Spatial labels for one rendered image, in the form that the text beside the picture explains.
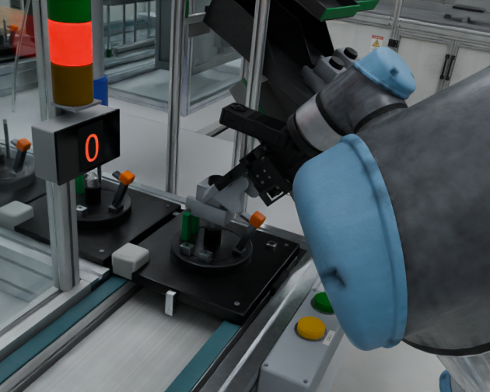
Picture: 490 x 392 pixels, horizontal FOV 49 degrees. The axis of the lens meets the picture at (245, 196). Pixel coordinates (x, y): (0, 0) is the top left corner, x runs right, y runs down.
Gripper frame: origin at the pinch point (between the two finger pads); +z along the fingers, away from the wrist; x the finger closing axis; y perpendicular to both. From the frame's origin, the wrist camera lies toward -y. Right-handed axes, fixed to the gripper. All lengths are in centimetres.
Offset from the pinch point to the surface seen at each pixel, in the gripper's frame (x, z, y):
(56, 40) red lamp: -21.5, -11.0, -24.7
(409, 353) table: 7.2, -6.6, 42.4
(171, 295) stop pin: -13.1, 8.8, 9.2
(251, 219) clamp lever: -1.0, -3.1, 7.6
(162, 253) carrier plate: -4.9, 13.2, 3.6
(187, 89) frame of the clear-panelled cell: 86, 48, -33
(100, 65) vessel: 61, 51, -51
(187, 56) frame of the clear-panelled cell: 86, 39, -41
